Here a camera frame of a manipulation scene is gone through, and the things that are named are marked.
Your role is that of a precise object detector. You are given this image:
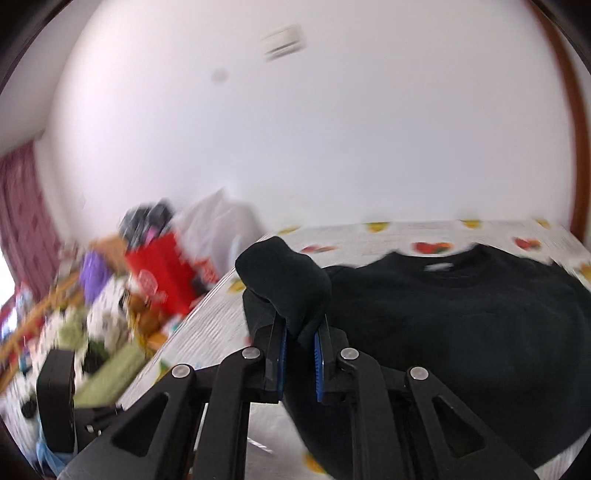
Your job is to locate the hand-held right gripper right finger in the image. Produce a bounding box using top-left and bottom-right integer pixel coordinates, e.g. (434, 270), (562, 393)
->
(314, 322), (541, 480)

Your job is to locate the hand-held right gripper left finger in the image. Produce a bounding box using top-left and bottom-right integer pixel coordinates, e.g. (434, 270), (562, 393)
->
(58, 318), (290, 480)

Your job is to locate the black sweatshirt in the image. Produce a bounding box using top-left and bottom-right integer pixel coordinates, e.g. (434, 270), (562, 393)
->
(235, 235), (591, 476)

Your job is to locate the blue plastic bag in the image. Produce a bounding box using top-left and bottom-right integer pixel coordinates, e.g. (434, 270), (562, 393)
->
(36, 429), (71, 477)

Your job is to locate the green cloth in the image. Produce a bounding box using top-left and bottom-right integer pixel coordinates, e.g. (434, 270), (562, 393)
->
(74, 344), (149, 409)

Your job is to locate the fruit print tablecloth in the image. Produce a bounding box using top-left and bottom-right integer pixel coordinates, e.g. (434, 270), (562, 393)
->
(117, 218), (591, 480)

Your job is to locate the brown gourd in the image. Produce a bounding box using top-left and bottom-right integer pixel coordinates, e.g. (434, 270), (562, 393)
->
(127, 293), (163, 334)

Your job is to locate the purple object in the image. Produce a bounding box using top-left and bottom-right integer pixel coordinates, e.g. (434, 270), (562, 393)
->
(78, 251), (114, 302)

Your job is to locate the red paper bag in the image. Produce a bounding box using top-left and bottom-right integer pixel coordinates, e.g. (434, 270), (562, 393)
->
(124, 231), (209, 317)

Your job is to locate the white shopping bag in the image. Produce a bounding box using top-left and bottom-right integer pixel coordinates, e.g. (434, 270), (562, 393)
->
(173, 187), (265, 278)

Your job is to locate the dark checkered cloth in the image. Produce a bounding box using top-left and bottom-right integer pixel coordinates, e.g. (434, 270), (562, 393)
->
(119, 199), (176, 252)

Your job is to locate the red patterned curtain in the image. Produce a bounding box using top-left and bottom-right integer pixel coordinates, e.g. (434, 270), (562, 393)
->
(0, 141), (63, 296)

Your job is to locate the white air conditioner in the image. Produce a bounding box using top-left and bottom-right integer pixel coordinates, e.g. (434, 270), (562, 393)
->
(259, 25), (308, 59)

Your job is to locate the wooden furniture frame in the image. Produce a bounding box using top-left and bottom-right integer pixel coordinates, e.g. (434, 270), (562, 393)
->
(0, 268), (93, 370)

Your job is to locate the wooden door frame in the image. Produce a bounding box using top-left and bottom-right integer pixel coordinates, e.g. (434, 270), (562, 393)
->
(531, 0), (591, 241)

